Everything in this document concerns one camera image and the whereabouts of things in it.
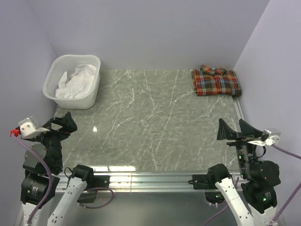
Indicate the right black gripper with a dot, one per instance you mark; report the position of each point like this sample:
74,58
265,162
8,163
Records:
248,133

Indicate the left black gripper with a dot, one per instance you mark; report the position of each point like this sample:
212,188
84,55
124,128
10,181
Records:
64,133

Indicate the white long sleeve shirt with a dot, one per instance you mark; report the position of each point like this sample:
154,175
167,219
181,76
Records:
78,84

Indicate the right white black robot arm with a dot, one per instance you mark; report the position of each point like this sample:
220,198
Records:
259,206

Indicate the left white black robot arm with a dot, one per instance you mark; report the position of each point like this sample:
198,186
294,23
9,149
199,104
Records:
43,163

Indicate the white plastic laundry basket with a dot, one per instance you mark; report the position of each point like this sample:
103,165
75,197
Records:
68,63

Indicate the folded plaid flannel shirt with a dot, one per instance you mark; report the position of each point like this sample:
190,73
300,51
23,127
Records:
211,81

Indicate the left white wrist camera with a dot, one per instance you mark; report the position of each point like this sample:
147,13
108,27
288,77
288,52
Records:
28,128

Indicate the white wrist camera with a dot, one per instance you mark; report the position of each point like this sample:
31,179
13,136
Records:
268,138
28,128

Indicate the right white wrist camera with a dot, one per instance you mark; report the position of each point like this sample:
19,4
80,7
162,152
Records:
268,138

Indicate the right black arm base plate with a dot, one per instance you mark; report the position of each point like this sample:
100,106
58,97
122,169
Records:
202,182

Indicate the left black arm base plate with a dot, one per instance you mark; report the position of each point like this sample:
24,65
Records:
90,196

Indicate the aluminium mounting rail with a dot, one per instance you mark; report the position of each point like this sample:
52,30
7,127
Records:
150,182

